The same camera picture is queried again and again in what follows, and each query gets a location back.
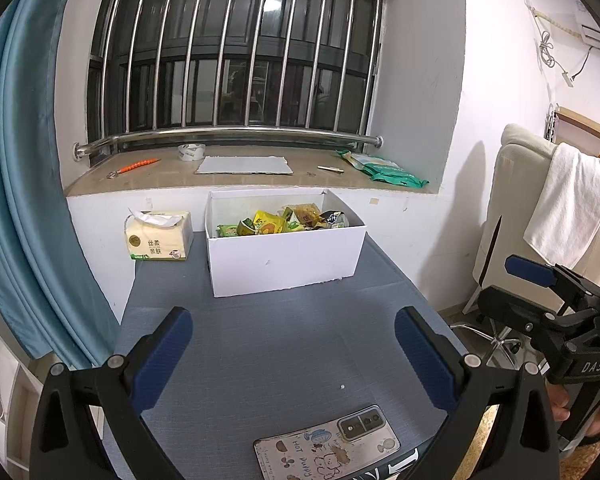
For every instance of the white towel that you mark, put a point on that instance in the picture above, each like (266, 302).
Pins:
(565, 200)

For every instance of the dark printed cloth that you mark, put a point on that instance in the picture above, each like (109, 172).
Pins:
(380, 467)

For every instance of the beige and orange snack packet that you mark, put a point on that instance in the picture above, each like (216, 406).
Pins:
(305, 214)

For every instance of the blue curtain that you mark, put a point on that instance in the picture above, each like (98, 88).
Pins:
(25, 185)

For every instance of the clear tape roll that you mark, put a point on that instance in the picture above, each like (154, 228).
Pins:
(191, 152)

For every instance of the white cardboard box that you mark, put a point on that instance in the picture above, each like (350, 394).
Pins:
(280, 265)

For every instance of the steel window guard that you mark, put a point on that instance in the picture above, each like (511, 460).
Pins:
(220, 132)

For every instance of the yellow tissue pack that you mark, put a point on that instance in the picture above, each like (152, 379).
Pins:
(157, 240)

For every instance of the green seaweed snack packet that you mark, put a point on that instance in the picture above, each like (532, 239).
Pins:
(227, 230)

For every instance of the cream office chair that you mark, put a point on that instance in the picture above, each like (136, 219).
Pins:
(520, 185)

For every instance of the black and white snack packet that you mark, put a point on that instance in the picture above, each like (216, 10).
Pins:
(334, 218)

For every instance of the metal pen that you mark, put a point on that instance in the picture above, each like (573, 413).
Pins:
(330, 168)

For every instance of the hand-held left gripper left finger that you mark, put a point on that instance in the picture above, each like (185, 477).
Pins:
(165, 355)

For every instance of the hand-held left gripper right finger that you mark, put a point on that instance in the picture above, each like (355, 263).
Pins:
(425, 360)

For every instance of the white shelf unit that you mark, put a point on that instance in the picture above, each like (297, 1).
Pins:
(0, 400)

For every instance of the large yellow snack packet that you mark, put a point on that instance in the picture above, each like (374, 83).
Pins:
(267, 222)

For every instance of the green plastic packets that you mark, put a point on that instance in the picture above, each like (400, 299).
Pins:
(385, 170)

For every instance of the forearm in tan fuzzy sleeve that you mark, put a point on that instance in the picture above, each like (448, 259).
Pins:
(587, 452)

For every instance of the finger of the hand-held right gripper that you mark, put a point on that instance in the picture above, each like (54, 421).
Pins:
(530, 269)
(515, 310)

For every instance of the smartphone with cartoon case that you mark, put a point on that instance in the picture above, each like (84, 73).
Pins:
(320, 445)

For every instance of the person's right hand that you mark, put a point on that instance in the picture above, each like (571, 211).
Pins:
(559, 405)

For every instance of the white air conditioner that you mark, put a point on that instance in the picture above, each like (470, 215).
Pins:
(594, 30)

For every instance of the wooden frame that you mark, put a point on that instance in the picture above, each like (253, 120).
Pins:
(587, 122)

